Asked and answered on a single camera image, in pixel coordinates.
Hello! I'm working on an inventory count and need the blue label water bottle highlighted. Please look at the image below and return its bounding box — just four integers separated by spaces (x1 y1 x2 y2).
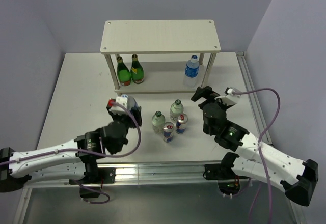
183 55 200 87
121 94 139 111

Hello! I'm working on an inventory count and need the clear glass bottle green cap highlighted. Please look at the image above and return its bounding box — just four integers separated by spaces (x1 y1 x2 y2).
152 111 166 134

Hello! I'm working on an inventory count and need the red bull can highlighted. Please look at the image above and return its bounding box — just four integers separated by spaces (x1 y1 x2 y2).
163 122 175 143
176 113 188 134

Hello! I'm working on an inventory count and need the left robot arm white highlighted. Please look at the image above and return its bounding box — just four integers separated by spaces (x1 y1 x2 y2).
1 106 142 192

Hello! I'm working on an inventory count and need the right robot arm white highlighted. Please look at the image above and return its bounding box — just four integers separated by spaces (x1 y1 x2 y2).
191 86 318 207

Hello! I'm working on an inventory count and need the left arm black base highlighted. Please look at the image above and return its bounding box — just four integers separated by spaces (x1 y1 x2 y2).
69 167 116 205

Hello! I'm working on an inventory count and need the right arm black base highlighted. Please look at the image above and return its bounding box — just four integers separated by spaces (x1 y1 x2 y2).
202 152 252 199

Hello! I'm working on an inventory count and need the white two-tier shelf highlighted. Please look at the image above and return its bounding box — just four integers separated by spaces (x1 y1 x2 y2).
100 19 221 94

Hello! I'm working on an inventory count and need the green glass bottle right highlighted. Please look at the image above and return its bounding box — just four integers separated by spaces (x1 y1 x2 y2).
130 54 144 84

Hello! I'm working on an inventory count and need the green glass bottle left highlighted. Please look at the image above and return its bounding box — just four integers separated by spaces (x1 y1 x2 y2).
117 56 131 86

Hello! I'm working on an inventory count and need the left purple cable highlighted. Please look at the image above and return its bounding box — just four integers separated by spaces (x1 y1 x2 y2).
0 101 142 206

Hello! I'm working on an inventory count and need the purple cable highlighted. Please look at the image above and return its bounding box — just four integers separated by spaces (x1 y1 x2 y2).
230 88 282 224
0 101 142 206

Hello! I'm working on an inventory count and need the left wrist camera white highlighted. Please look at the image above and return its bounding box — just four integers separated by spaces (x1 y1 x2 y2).
107 96 130 115

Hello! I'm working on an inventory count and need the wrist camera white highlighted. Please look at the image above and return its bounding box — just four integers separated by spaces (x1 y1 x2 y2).
107 96 130 115
215 87 241 106

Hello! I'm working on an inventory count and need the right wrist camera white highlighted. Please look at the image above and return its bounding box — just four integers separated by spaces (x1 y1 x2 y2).
215 87 241 106

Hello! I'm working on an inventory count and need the aluminium rail frame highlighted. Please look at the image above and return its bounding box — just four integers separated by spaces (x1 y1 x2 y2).
12 51 306 224

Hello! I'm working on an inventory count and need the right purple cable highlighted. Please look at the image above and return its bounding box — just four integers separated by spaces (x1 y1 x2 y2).
230 88 282 224

